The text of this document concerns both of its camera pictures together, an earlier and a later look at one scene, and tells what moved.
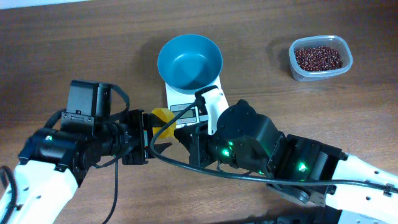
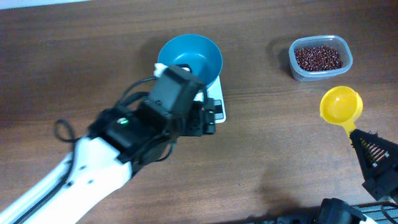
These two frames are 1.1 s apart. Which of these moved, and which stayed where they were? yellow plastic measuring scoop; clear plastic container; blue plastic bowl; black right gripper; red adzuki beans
Moved: yellow plastic measuring scoop; black right gripper
Stayed: red adzuki beans; blue plastic bowl; clear plastic container
